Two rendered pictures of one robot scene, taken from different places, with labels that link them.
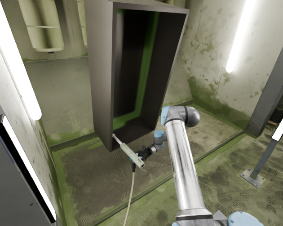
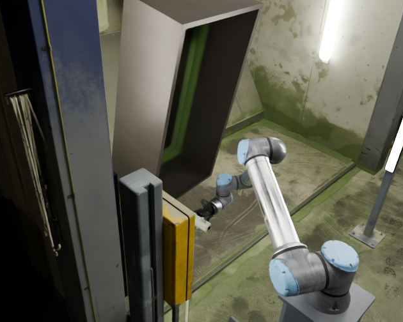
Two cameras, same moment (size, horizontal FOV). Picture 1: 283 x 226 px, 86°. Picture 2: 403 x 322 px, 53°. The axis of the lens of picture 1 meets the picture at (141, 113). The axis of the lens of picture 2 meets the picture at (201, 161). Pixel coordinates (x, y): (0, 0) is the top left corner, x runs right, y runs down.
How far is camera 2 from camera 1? 0.99 m
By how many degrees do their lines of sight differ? 11
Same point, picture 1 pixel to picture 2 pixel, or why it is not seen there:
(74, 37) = not seen: hidden behind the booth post
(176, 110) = (258, 144)
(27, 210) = (112, 272)
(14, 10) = not seen: outside the picture
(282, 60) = (401, 45)
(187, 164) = (279, 204)
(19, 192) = (112, 249)
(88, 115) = not seen: hidden behind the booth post
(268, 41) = (380, 12)
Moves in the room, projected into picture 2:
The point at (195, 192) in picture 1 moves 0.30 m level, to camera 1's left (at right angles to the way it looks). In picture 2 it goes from (290, 229) to (219, 237)
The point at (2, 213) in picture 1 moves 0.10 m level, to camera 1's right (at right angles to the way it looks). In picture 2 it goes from (96, 273) to (123, 270)
